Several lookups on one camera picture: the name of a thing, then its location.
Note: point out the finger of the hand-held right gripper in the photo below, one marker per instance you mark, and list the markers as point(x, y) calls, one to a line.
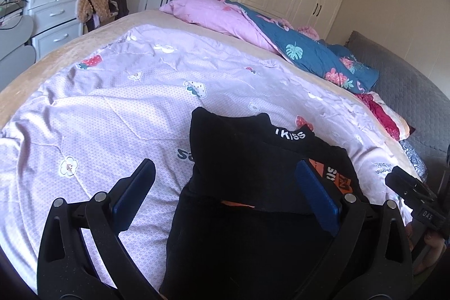
point(407, 185)

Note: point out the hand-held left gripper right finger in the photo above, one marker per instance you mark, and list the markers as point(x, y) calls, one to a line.
point(318, 196)

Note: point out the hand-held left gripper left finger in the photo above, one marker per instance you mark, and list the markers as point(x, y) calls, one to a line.
point(133, 196)

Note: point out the black long-sleeved shirt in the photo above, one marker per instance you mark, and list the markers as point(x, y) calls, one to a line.
point(228, 152)

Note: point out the tan clothes pile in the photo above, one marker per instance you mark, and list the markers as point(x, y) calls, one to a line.
point(93, 1)

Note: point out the person's right hand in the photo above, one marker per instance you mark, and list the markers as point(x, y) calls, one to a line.
point(436, 243)

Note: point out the blue patterned pillow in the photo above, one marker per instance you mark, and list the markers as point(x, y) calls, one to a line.
point(415, 156)

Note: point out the red patterned pillow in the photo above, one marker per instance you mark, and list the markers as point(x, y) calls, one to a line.
point(383, 117)

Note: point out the lilac strawberry print quilt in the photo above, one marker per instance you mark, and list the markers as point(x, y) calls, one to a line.
point(105, 117)

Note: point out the grey quilted headboard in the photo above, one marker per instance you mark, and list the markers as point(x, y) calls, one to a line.
point(404, 85)

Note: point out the blue floral duvet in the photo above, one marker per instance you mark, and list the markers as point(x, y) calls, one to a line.
point(302, 50)

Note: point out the grey chair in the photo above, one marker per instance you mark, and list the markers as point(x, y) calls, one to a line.
point(16, 36)

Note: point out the pink duvet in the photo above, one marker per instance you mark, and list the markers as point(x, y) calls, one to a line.
point(211, 11)

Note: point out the white drawer cabinet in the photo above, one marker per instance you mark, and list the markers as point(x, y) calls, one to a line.
point(52, 11)

